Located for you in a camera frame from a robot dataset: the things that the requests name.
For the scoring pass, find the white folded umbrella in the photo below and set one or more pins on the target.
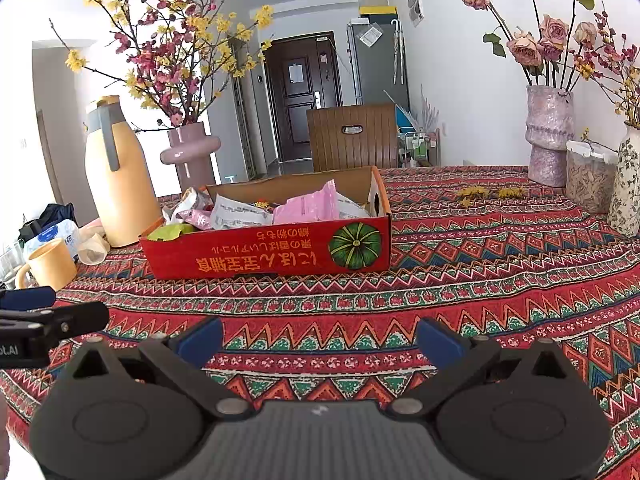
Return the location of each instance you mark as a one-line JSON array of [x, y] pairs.
[[401, 50]]

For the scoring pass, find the floral ceramic vase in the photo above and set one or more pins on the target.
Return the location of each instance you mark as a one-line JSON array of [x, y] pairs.
[[627, 185]]

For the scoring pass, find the fallen yellow petals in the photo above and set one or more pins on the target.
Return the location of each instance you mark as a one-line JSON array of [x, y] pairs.
[[475, 191]]

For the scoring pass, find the yellow mug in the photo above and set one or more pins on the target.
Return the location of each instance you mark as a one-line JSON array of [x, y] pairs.
[[52, 265]]

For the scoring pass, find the small flowering twigs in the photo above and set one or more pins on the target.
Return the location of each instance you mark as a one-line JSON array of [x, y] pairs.
[[584, 69]]

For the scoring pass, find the textured pink vase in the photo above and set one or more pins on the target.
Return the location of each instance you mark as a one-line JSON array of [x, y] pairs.
[[550, 135]]

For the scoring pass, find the dark brown door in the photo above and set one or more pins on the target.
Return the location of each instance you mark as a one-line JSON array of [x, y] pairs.
[[300, 125]]

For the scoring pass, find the paper sheet in plastic sleeve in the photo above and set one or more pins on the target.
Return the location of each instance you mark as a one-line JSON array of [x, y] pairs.
[[372, 36]]

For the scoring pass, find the wooden chair back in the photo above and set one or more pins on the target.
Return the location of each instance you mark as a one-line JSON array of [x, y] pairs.
[[330, 150]]

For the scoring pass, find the white paper sheet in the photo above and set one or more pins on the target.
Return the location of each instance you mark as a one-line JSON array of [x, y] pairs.
[[296, 72]]

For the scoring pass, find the yellow thermos jug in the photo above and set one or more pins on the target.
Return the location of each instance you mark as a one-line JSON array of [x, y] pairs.
[[120, 185]]

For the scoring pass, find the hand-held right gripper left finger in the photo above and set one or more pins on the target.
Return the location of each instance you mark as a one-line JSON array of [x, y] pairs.
[[200, 342]]

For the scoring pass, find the dried pink roses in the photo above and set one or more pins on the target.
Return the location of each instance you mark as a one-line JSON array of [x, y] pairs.
[[552, 27]]

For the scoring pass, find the red patterned tablecloth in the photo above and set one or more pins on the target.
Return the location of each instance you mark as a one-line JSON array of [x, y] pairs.
[[500, 285]]

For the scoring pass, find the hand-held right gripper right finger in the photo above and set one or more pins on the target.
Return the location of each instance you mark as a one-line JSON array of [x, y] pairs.
[[440, 342]]

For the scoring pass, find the white storage trolley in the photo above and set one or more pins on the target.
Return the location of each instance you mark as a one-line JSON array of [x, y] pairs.
[[417, 147]]

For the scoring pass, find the red cardboard box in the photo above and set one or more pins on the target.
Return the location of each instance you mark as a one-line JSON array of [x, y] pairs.
[[280, 255]]

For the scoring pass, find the white and blue tissue pack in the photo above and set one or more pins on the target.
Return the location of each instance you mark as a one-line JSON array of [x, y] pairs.
[[50, 235]]

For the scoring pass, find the yellow and black box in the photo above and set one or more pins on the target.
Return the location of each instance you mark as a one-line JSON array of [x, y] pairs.
[[378, 9]]

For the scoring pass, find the clear jar with seeds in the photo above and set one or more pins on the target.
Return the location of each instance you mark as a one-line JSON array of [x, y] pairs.
[[590, 185]]

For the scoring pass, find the pink and yellow blossom branches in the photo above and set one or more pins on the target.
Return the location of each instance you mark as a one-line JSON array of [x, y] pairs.
[[176, 119]]

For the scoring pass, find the black bag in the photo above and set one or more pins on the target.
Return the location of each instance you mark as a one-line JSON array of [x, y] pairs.
[[57, 212]]

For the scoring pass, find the green snack packet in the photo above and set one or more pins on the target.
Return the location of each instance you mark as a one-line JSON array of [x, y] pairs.
[[170, 232]]

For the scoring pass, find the grey refrigerator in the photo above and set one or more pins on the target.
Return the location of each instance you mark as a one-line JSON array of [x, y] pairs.
[[375, 75]]

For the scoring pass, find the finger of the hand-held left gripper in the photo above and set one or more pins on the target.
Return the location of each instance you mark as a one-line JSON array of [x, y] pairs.
[[25, 298], [80, 319]]

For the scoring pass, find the pile of mixed snack packs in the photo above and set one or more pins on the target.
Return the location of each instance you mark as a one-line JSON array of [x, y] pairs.
[[300, 207]]

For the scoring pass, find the clear drinking glass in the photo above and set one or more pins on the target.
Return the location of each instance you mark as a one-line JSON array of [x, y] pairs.
[[10, 265]]

